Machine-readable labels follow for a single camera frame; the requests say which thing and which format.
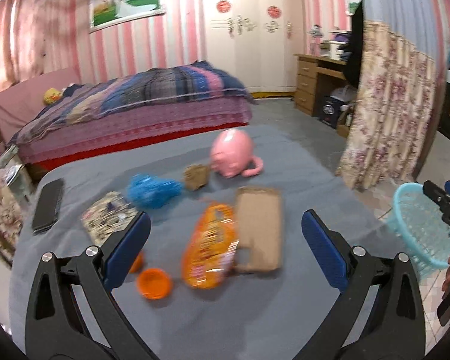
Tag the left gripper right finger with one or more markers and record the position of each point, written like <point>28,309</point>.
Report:
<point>378,313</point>

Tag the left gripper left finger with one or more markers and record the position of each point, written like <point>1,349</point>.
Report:
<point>71,311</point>

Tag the light blue plastic basket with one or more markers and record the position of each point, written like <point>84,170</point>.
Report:
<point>416,220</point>

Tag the orange tangerine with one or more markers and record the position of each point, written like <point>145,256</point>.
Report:
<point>138,263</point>

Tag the orange plastic lid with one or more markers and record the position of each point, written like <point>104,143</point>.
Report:
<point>154,284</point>

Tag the blue plastic bag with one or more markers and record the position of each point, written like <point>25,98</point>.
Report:
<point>150,192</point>

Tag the orange snack wrapper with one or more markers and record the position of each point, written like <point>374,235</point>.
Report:
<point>211,250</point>

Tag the small brown paper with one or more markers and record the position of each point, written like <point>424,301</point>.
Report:
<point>196,176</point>

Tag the floral curtain right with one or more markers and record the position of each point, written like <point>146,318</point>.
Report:
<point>396,92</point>

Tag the floral curtain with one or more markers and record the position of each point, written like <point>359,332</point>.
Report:
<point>0,209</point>
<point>396,92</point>

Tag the black smartphone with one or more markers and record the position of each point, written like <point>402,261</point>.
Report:
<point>48,206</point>

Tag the floral curtain left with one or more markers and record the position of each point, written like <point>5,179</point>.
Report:
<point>0,209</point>

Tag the patterned fabric pouch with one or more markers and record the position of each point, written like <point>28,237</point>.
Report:
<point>110,214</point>

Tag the black box under desk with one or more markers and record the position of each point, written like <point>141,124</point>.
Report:
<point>330,110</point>

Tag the small bedside stool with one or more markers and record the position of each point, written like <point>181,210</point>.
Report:
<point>16,176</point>

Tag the brown phone case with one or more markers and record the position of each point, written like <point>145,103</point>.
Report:
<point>259,223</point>

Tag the blue-grey table cloth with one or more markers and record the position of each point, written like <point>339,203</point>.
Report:
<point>245,317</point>

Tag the wooden desk with drawers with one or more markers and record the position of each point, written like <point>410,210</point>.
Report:
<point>317,77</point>

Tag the desk lamp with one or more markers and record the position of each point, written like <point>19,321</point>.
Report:
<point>315,39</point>

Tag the bed with plaid quilt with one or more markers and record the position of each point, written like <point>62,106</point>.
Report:
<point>119,114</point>

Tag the yellow duck plush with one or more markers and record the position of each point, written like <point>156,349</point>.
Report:
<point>51,96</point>

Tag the white wardrobe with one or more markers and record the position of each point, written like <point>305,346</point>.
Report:
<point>256,41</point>

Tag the pink window curtain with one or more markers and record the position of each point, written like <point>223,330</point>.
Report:
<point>35,38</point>

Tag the framed wedding picture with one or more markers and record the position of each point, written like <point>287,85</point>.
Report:
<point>107,13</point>

